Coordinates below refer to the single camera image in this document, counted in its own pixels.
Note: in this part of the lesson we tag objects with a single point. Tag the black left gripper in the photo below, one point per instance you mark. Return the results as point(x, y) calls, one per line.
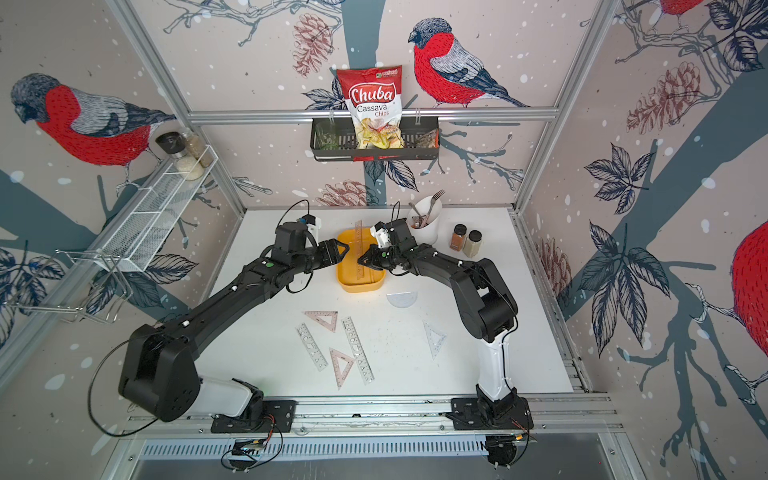
point(334, 254)

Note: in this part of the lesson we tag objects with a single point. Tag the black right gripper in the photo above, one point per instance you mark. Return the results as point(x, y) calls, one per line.
point(371, 261)

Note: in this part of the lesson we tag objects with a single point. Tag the yellow plastic storage box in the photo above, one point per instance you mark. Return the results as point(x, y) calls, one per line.
point(346, 271)

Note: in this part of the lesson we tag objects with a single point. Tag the clear triangle ruler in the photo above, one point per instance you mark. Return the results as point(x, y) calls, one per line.
point(435, 339)

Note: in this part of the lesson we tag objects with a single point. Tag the clear grey stencil ruler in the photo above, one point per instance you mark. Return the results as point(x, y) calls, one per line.
point(358, 350)

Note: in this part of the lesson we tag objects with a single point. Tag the pink straight stencil ruler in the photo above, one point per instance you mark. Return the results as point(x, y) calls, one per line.
point(359, 250)

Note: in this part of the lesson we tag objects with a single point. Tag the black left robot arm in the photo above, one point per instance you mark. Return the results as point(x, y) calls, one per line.
point(159, 373)

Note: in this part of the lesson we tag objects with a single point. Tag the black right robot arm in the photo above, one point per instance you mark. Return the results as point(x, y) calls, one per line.
point(486, 307)

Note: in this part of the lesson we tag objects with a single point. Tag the clear protractor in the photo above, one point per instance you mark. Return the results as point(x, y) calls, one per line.
point(402, 300)

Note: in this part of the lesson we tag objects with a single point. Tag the pink triangle ruler upper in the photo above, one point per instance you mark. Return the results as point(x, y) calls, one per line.
point(326, 319)

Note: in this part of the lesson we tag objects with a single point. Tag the pink triangle ruler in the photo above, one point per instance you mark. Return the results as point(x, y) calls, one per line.
point(342, 365)
point(326, 319)

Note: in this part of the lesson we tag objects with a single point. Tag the white utensil holder cup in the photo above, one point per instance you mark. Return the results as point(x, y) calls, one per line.
point(429, 233)

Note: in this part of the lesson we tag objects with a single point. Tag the brown spice jar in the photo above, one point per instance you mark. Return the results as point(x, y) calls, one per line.
point(458, 237)

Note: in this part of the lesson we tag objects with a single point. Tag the metal fork in cup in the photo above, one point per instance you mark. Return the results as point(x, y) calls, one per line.
point(424, 219)

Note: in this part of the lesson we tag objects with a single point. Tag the pale spice jar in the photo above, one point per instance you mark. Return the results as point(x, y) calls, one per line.
point(472, 243)

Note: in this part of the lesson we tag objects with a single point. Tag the short clear grey ruler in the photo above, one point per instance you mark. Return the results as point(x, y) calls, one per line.
point(310, 345)

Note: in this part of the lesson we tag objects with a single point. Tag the pink triangle ruler lower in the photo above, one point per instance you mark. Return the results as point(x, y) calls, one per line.
point(342, 365)

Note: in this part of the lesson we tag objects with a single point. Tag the red cassava chips bag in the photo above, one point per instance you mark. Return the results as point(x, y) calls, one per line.
point(373, 98)

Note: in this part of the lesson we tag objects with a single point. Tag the black lid jar on shelf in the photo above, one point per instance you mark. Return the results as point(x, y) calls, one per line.
point(172, 143)

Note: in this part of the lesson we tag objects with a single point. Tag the black wire wall basket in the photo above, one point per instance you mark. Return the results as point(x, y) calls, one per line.
point(342, 140)

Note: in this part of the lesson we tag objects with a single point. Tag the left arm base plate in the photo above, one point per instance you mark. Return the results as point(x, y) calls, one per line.
point(259, 415)

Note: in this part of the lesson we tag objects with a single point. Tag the white wire wall shelf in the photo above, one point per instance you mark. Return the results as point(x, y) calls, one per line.
point(135, 237)

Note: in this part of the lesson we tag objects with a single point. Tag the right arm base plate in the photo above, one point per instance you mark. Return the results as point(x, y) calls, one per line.
point(482, 413)

